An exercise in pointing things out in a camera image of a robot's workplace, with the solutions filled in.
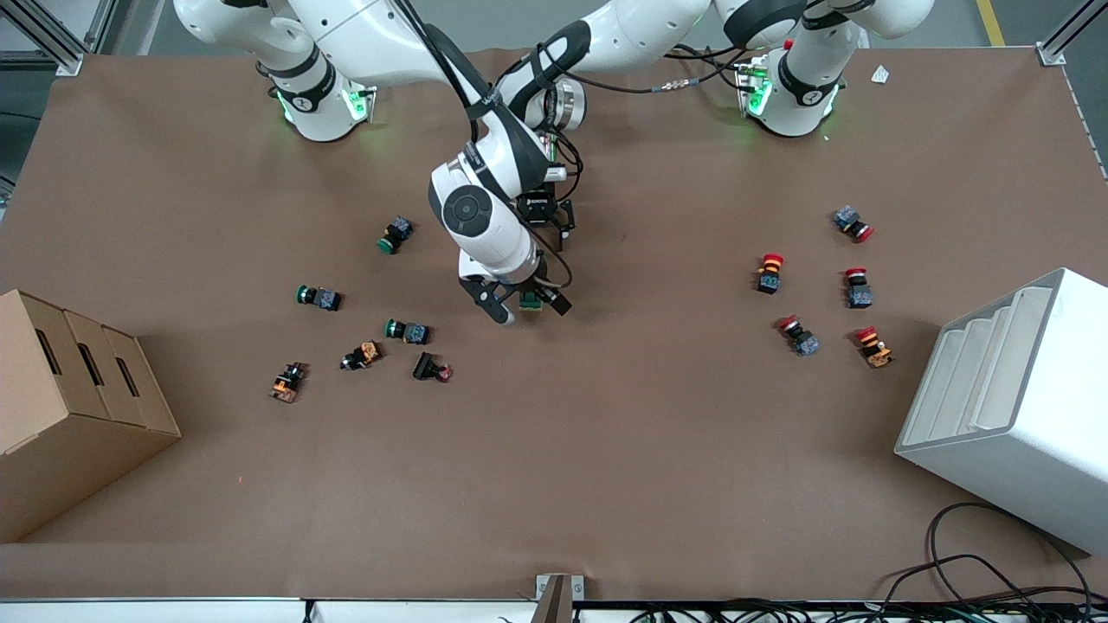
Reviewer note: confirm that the white table edge rail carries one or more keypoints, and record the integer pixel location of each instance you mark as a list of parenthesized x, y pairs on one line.
[(173, 613)]

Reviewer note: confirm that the brown cardboard box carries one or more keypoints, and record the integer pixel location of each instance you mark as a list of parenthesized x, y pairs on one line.
[(69, 433)]

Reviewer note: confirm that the red button grey contact block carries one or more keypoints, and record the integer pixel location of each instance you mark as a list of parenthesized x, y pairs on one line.
[(798, 336), (858, 287), (853, 223)]

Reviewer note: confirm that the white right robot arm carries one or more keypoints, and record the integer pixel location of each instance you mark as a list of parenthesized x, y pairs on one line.
[(485, 216)]

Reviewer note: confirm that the aluminium frame profile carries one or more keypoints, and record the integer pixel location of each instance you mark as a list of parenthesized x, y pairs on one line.
[(69, 62), (1049, 56)]

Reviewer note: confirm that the green button grey contact block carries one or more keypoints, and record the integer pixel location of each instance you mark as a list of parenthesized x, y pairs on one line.
[(395, 234), (318, 297), (407, 330)]

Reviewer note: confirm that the grey metal camera bracket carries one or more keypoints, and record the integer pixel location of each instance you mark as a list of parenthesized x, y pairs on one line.
[(558, 597)]

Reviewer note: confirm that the small white paper scrap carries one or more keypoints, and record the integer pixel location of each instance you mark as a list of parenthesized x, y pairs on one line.
[(880, 74)]

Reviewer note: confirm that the metal base connector bracket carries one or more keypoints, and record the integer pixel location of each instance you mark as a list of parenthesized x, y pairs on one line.
[(751, 86), (363, 102)]

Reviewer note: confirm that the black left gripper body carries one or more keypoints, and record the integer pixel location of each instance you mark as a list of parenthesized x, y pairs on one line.
[(536, 210)]

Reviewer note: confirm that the white stepped plastic rack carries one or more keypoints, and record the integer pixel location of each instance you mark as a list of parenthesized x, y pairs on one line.
[(1021, 433)]

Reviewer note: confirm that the red button orange contact block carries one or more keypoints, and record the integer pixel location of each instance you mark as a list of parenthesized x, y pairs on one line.
[(769, 272), (873, 346)]

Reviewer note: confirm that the black switch red tip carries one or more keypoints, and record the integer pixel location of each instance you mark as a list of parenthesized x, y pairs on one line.
[(431, 368)]

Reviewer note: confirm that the black button orange contact block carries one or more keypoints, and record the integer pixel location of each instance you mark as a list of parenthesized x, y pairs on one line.
[(288, 382), (361, 355)]

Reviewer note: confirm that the green load switch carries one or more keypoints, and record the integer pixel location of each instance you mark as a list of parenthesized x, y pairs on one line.
[(530, 301)]

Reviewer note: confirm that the brown paper table cover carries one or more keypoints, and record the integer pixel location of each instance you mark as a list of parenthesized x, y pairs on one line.
[(606, 450)]

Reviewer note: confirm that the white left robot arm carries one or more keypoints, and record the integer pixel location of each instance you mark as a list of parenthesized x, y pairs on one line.
[(640, 35)]

